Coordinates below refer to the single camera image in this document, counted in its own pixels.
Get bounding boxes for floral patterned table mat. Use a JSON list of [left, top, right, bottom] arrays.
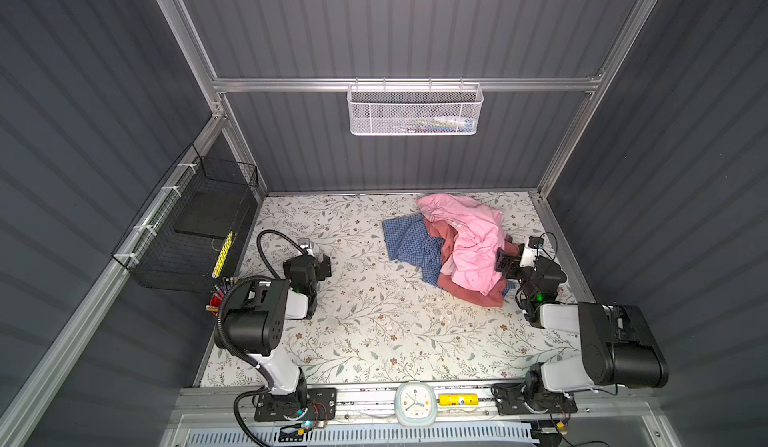
[[241, 193, 580, 384]]

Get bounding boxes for white perforated vent grille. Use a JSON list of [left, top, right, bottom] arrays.
[[182, 421, 539, 447]]

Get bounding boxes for blue checkered cloth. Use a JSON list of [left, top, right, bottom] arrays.
[[382, 214, 445, 286]]

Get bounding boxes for black wire mesh basket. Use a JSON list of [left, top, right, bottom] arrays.
[[113, 149, 259, 293]]

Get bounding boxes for white analog clock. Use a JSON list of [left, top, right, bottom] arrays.
[[394, 382, 438, 427]]

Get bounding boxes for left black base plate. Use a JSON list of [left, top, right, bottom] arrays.
[[253, 388, 338, 422]]

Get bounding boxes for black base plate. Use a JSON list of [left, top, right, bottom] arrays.
[[490, 383, 578, 416], [253, 388, 338, 422]]

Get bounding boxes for white wire mesh basket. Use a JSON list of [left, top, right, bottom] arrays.
[[346, 81, 484, 136]]

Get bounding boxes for pink cloth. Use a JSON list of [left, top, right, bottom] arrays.
[[417, 193, 505, 291]]

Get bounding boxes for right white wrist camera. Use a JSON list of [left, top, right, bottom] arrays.
[[519, 236, 544, 267]]

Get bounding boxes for red cup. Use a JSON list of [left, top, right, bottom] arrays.
[[205, 277, 236, 314]]

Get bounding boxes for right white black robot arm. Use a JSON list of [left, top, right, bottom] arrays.
[[491, 244, 669, 416]]

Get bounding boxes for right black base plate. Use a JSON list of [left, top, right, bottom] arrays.
[[490, 383, 578, 416]]

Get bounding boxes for yellow spirit level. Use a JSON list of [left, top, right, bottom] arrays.
[[438, 393, 479, 407]]

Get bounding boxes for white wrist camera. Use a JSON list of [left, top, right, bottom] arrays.
[[298, 238, 315, 256], [519, 236, 544, 267]]

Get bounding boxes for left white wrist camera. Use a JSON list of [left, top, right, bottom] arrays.
[[298, 238, 315, 256]]

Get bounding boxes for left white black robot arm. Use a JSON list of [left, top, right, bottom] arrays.
[[214, 229, 332, 419]]

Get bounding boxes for dusty red cloth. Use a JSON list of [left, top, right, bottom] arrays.
[[424, 218, 515, 308]]

